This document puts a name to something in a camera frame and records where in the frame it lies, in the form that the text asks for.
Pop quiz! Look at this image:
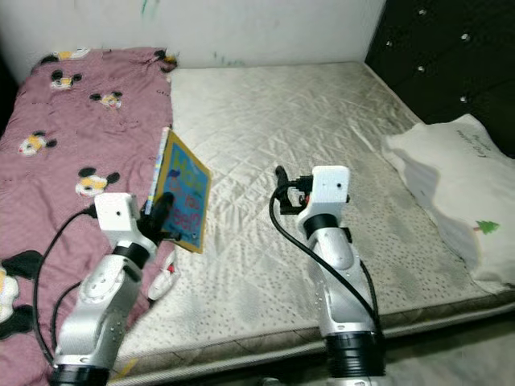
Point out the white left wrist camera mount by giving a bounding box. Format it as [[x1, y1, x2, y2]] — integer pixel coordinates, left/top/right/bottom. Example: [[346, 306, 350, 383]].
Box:
[[93, 191, 149, 252]]

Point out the children's book with yellow border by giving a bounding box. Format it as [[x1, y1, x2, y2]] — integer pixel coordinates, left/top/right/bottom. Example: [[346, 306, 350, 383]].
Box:
[[143, 127, 213, 255]]

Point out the black left wrist camera cable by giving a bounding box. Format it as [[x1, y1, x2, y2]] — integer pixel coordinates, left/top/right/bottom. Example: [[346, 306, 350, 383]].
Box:
[[32, 207, 99, 363]]

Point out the dark tufted headboard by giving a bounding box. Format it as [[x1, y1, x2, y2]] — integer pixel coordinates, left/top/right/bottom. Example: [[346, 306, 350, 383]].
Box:
[[364, 0, 515, 136]]

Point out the purple cartoon print blanket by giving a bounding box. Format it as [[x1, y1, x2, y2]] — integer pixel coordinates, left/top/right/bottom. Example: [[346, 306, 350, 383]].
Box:
[[0, 47, 182, 386]]

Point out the white quilted mattress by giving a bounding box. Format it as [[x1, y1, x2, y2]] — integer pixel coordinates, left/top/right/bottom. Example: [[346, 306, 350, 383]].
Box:
[[121, 60, 515, 379]]

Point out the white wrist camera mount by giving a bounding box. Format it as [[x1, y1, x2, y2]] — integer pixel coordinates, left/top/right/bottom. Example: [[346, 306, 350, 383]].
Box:
[[93, 191, 149, 252], [296, 165, 352, 232]]

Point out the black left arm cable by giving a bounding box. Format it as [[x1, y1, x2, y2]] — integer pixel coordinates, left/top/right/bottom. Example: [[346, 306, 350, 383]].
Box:
[[50, 280, 85, 355]]

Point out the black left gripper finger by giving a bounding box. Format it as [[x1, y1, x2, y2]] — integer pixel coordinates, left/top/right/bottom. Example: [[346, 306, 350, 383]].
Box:
[[145, 191, 175, 240]]

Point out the white pillow with tree print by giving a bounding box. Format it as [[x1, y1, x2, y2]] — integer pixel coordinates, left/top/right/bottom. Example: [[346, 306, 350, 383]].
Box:
[[382, 113, 515, 292]]

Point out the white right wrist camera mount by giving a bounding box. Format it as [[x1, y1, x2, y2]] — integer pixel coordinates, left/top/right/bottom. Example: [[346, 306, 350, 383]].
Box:
[[296, 165, 352, 232]]

